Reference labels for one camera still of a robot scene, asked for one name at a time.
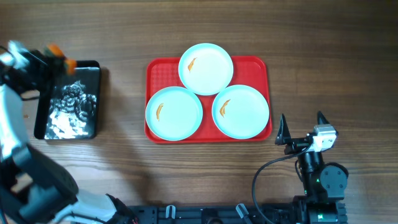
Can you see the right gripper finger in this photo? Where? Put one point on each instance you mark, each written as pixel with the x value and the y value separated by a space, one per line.
pixel 283 135
pixel 321 120

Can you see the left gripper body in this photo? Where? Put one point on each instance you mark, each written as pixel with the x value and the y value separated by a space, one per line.
pixel 41 77

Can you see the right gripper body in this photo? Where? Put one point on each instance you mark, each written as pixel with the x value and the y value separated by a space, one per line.
pixel 296 145

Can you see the orange green sponge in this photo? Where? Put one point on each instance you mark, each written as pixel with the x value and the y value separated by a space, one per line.
pixel 53 51

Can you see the white plate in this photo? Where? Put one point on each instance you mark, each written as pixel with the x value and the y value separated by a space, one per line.
pixel 205 69
pixel 240 112
pixel 174 113

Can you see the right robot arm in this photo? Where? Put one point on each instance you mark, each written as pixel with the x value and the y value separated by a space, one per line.
pixel 324 183

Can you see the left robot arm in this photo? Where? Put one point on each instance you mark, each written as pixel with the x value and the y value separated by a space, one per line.
pixel 34 188

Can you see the black rectangular water tray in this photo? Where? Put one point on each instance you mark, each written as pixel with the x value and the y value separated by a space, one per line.
pixel 70 109

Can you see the red plastic tray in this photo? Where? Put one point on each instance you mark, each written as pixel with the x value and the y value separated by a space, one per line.
pixel 248 70

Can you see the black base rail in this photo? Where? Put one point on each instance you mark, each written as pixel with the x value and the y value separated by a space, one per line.
pixel 271 213

